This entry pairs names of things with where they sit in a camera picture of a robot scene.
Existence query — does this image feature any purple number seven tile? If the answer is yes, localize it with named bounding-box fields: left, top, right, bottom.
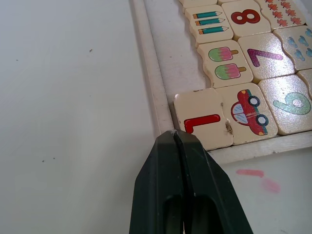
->
left=237, top=32, right=298, bottom=83

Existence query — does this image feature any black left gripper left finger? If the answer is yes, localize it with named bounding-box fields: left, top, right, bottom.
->
left=129, top=130, right=184, bottom=234

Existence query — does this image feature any two ice pops tile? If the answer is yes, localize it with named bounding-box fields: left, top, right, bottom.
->
left=196, top=39, right=254, bottom=89

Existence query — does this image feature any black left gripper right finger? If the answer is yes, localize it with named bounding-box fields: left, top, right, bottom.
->
left=174, top=132, right=254, bottom=234

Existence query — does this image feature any three pencils picture tile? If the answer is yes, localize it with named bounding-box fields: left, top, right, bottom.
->
left=184, top=4, right=234, bottom=42

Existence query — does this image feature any blue clouds picture tile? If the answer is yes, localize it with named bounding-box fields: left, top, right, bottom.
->
left=272, top=25, right=312, bottom=72

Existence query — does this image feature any orange leaves picture tile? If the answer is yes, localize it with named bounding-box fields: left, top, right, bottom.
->
left=253, top=0, right=308, bottom=32

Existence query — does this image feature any red number eight tile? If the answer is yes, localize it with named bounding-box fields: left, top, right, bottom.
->
left=221, top=1, right=272, bottom=40

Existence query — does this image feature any red car picture tile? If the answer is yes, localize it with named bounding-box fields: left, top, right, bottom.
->
left=214, top=82, right=279, bottom=146

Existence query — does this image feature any plain cream wooden tile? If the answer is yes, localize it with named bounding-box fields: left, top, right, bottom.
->
left=179, top=0, right=218, bottom=8
left=216, top=0, right=254, bottom=6

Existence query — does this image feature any red number one tile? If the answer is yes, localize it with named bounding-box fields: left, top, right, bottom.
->
left=173, top=88, right=234, bottom=151

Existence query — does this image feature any white wooden puzzle board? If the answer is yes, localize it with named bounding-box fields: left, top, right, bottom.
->
left=131, top=0, right=312, bottom=164

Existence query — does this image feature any green number six tile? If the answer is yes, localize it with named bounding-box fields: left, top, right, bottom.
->
left=257, top=74, right=312, bottom=137

